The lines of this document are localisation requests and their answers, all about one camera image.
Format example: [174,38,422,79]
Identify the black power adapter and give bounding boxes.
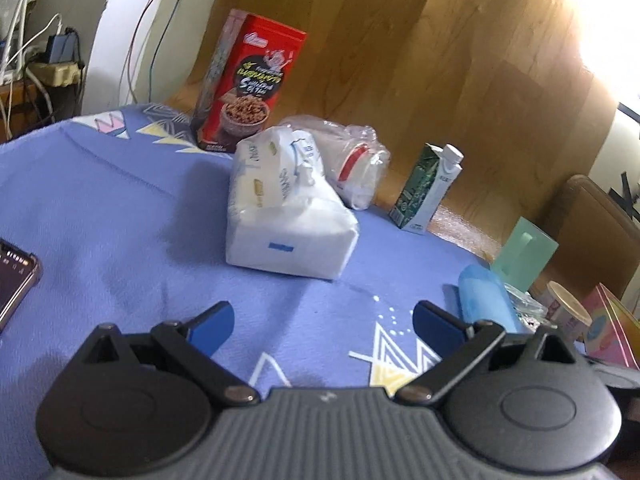
[46,29,81,63]

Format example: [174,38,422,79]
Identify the red snack box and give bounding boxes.
[191,8,307,154]

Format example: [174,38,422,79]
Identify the smartphone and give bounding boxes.
[0,238,43,333]

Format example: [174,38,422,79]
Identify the red cable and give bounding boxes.
[125,0,168,105]

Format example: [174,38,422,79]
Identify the green and white milk carton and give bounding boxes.
[389,142,465,235]

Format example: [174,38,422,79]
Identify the dark cable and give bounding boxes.
[147,0,183,86]

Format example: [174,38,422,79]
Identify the printed paper cup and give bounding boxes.
[545,280,593,343]

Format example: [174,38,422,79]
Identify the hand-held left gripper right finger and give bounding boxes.
[397,300,589,407]

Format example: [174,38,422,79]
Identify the blue plastic case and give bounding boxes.
[457,263,518,333]

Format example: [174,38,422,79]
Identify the white soft tissue pack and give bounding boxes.
[225,126,361,281]

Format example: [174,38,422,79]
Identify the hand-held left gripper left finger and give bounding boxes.
[74,301,261,407]

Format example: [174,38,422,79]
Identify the pink biscuit tin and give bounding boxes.
[580,282,640,371]

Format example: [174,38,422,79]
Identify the teal plastic mug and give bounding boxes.
[490,216,559,293]

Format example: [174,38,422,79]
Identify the plastic-wrapped paper cups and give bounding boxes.
[280,115,391,211]

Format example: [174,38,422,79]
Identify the wooden board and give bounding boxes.
[165,0,621,271]

